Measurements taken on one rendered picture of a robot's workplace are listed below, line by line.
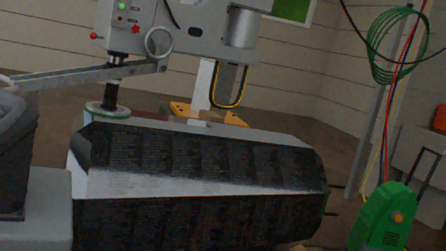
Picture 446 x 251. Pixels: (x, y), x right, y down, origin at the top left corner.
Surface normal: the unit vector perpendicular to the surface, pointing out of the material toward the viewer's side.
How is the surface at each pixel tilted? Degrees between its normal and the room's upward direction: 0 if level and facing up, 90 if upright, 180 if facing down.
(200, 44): 90
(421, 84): 90
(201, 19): 90
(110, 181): 45
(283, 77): 90
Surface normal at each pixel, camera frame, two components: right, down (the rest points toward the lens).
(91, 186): 0.34, -0.52
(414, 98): 0.26, 0.23
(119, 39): 0.49, 0.25
